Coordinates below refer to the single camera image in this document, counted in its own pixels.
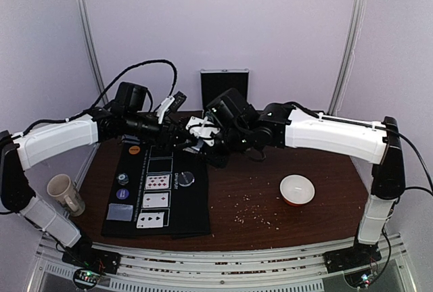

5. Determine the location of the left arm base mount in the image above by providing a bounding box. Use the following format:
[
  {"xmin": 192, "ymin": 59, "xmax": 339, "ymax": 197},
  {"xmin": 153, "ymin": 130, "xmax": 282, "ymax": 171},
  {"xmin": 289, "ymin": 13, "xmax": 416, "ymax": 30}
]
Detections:
[{"xmin": 62, "ymin": 248, "xmax": 121, "ymax": 291}]

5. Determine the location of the ten of diamonds card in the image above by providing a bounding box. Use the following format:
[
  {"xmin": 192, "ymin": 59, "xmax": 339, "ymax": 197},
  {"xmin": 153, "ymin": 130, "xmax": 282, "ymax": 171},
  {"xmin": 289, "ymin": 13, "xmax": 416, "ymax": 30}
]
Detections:
[{"xmin": 145, "ymin": 174, "xmax": 171, "ymax": 191}]

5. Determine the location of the orange big blind button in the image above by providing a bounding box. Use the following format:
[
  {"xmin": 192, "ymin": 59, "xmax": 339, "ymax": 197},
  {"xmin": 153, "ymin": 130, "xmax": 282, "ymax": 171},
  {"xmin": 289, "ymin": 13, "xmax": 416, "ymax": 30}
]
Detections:
[{"xmin": 129, "ymin": 145, "xmax": 141, "ymax": 155}]

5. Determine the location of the two of diamonds card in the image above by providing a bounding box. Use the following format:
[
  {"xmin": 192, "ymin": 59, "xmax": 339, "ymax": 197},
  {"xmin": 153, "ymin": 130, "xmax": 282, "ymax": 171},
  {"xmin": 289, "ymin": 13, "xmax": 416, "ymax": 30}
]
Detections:
[{"xmin": 142, "ymin": 192, "xmax": 170, "ymax": 208}]

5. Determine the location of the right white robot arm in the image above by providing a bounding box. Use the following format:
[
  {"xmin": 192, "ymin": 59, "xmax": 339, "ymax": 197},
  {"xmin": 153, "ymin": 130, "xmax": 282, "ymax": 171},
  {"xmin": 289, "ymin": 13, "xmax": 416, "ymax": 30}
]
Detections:
[{"xmin": 185, "ymin": 89, "xmax": 406, "ymax": 266}]

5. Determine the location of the deck of grey cards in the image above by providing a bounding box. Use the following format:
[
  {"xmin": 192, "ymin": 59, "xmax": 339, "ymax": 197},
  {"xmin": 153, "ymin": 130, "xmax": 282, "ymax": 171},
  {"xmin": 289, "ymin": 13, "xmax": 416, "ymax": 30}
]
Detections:
[{"xmin": 183, "ymin": 139, "xmax": 204, "ymax": 153}]

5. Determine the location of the purple small blind button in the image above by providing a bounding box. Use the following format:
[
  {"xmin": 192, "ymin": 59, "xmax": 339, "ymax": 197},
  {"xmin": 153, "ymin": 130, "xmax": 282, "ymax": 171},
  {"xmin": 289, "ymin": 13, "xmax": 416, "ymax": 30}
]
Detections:
[{"xmin": 116, "ymin": 188, "xmax": 130, "ymax": 201}]

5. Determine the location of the aluminium poker case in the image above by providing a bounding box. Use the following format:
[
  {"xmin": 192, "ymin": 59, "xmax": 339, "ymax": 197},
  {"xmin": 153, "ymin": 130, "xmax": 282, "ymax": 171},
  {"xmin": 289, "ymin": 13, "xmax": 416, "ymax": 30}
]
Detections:
[{"xmin": 200, "ymin": 69, "xmax": 250, "ymax": 108}]

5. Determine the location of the black poker mat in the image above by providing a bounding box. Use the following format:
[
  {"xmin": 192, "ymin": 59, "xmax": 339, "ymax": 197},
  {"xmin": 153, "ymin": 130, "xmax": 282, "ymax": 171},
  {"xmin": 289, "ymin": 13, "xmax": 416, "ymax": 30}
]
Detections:
[{"xmin": 101, "ymin": 139, "xmax": 210, "ymax": 238}]

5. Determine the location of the left aluminium frame post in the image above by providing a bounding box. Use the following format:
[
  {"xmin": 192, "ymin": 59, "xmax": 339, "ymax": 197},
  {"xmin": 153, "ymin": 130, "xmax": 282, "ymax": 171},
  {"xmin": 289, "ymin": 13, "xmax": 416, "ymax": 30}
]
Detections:
[{"xmin": 76, "ymin": 0, "xmax": 109, "ymax": 105}]

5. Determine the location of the beige mug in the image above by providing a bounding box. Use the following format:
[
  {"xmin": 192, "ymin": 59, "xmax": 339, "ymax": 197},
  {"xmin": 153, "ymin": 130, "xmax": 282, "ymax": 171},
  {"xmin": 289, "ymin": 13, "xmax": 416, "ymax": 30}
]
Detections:
[{"xmin": 47, "ymin": 174, "xmax": 85, "ymax": 217}]

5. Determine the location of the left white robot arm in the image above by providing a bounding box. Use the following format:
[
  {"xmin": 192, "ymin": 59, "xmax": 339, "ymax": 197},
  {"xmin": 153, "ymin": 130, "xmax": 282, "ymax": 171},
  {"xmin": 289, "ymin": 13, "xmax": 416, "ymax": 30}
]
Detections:
[{"xmin": 1, "ymin": 82, "xmax": 197, "ymax": 268}]

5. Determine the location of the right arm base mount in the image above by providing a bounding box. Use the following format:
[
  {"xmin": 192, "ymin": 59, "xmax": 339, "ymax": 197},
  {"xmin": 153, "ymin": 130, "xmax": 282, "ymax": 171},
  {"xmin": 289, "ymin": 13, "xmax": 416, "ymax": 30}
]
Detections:
[{"xmin": 323, "ymin": 247, "xmax": 382, "ymax": 289}]

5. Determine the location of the right aluminium frame post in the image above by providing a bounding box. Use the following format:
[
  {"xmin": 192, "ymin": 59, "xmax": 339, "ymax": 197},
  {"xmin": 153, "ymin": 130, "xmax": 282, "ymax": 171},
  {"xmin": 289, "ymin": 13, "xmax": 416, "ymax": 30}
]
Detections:
[{"xmin": 328, "ymin": 0, "xmax": 367, "ymax": 116}]

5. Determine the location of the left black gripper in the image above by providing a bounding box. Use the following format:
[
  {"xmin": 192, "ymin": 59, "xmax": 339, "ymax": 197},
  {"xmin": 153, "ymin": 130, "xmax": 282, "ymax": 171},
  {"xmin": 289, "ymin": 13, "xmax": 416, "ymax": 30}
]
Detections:
[{"xmin": 124, "ymin": 111, "xmax": 197, "ymax": 153}]

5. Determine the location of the three of spades card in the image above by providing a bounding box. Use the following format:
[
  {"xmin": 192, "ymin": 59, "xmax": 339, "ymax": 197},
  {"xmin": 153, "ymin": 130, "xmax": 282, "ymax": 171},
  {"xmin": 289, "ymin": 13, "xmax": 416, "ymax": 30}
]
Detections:
[{"xmin": 136, "ymin": 211, "xmax": 166, "ymax": 229}]

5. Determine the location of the aluminium frame post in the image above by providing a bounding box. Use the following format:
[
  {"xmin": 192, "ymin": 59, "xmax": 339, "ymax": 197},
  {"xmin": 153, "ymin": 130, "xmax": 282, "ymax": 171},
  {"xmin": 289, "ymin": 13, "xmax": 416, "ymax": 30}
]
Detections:
[
  {"xmin": 328, "ymin": 0, "xmax": 367, "ymax": 116},
  {"xmin": 76, "ymin": 0, "xmax": 109, "ymax": 105}
]

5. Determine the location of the white and orange bowl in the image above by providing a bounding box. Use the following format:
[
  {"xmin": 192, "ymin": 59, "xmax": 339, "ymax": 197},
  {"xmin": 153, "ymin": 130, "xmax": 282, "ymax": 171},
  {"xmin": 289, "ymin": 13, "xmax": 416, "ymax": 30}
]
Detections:
[{"xmin": 279, "ymin": 174, "xmax": 315, "ymax": 206}]

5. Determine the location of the grey playing card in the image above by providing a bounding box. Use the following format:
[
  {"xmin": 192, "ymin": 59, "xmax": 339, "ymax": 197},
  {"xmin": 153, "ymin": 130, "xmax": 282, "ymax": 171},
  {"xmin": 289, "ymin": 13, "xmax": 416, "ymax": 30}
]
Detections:
[{"xmin": 106, "ymin": 203, "xmax": 134, "ymax": 222}]

